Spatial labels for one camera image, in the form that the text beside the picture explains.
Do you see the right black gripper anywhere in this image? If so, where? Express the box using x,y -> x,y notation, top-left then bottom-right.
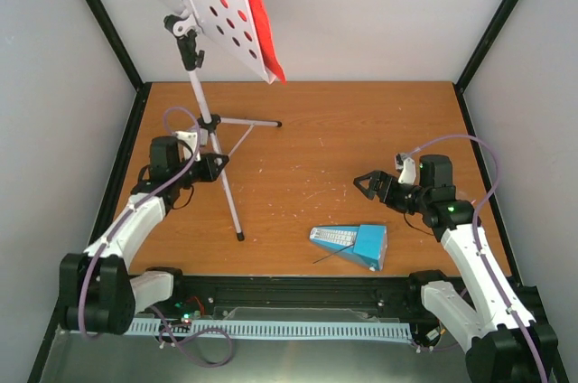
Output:
354,169 -> 429,213

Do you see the blue metronome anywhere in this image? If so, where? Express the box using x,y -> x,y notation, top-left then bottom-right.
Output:
309,224 -> 388,272

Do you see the white perforated music stand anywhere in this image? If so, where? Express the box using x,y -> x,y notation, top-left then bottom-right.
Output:
122,0 -> 284,243

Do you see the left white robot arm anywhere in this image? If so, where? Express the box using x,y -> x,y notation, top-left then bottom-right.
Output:
57,132 -> 229,337

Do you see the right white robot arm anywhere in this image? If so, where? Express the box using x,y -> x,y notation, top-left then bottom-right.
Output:
353,154 -> 558,382

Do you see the red cloth on stand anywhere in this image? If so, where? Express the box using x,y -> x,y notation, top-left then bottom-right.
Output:
248,0 -> 286,84

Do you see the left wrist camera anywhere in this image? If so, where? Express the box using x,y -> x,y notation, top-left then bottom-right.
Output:
174,129 -> 209,162

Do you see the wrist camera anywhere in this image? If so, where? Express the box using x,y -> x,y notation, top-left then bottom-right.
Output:
395,153 -> 417,185
174,129 -> 209,162

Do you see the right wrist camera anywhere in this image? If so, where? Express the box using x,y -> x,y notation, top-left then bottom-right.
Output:
395,153 -> 417,185

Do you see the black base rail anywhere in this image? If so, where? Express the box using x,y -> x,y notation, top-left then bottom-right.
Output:
177,276 -> 426,319

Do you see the light blue slotted cable duct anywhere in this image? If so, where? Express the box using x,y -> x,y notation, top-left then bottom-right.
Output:
125,317 -> 415,341

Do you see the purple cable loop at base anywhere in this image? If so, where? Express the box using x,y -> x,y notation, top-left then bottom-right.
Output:
151,305 -> 235,366

